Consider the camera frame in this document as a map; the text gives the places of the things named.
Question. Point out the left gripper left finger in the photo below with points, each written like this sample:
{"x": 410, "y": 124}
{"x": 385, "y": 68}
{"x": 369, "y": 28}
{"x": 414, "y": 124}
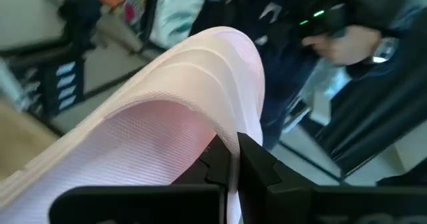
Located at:
{"x": 140, "y": 205}

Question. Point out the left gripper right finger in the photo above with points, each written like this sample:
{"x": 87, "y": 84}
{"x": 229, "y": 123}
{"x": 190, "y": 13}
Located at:
{"x": 333, "y": 205}

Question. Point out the pink rubber slide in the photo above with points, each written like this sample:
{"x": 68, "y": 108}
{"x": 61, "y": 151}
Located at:
{"x": 187, "y": 84}

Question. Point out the person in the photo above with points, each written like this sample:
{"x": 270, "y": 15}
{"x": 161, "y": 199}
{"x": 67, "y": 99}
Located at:
{"x": 287, "y": 77}

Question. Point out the black rack white labels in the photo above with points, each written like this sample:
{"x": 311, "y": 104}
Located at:
{"x": 66, "y": 84}

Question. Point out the person's hand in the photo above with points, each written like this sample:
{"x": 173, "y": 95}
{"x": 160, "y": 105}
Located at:
{"x": 347, "y": 45}

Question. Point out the silver wristwatch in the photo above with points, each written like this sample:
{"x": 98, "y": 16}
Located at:
{"x": 383, "y": 50}

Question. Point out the light blue cloth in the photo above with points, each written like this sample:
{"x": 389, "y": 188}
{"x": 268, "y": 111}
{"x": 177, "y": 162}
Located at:
{"x": 177, "y": 14}

